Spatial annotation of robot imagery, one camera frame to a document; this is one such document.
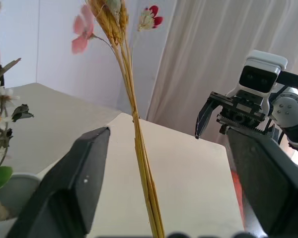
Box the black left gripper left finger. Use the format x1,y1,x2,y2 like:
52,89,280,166
6,126,111,238

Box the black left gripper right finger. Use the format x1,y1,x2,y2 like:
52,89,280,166
226,128,298,238

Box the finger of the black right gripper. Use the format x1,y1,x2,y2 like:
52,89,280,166
195,98,216,140

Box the yellow wheat stalks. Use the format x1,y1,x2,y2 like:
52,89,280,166
71,0,166,238

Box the white vase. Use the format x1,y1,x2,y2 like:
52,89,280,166
0,173,43,222

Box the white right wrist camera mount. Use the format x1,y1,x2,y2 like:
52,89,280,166
225,49,288,118

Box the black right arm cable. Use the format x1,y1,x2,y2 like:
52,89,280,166
276,70,298,89

